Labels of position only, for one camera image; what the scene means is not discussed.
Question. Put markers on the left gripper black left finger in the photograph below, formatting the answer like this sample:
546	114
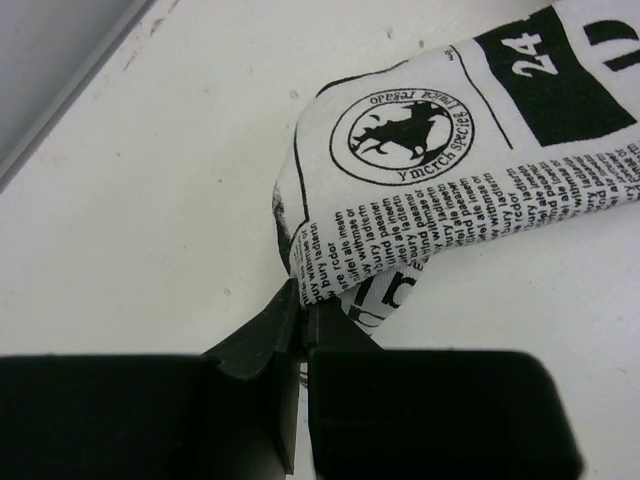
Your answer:
227	413

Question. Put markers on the newspaper print trousers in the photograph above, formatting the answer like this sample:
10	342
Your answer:
529	124

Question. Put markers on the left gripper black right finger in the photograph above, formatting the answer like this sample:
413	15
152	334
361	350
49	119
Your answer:
430	414

